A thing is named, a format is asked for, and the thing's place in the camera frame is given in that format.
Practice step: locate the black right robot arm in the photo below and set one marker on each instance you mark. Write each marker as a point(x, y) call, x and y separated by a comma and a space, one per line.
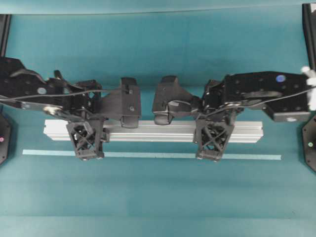
point(284, 97)

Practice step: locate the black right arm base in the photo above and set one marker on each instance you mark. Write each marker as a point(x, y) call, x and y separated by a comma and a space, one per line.
point(309, 143)

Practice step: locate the light green tape strip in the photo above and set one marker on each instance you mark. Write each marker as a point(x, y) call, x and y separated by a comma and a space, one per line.
point(151, 155)

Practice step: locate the teal table cloth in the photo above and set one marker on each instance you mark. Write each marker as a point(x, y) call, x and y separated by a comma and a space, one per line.
point(59, 196)

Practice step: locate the black left frame post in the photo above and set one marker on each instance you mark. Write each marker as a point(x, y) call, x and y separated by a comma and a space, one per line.
point(5, 20)

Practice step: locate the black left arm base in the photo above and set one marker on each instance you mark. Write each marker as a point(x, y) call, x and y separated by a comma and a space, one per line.
point(5, 134)

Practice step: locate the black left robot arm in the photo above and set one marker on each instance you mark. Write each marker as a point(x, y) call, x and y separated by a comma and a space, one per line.
point(23, 88)

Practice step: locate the black frame post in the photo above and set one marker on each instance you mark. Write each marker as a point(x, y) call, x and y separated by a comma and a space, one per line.
point(309, 28)
point(5, 20)

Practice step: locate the silver aluminium extrusion rail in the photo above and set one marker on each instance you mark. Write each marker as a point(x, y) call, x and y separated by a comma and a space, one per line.
point(148, 131)

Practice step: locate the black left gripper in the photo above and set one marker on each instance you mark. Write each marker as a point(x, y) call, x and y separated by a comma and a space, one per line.
point(78, 103)

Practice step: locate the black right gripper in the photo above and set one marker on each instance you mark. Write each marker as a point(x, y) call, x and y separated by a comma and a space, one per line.
point(215, 120)

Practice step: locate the black right frame post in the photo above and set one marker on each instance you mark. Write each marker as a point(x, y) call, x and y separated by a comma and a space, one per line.
point(309, 28)

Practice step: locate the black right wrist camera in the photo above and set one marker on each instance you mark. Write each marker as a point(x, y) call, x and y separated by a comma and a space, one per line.
point(173, 101)

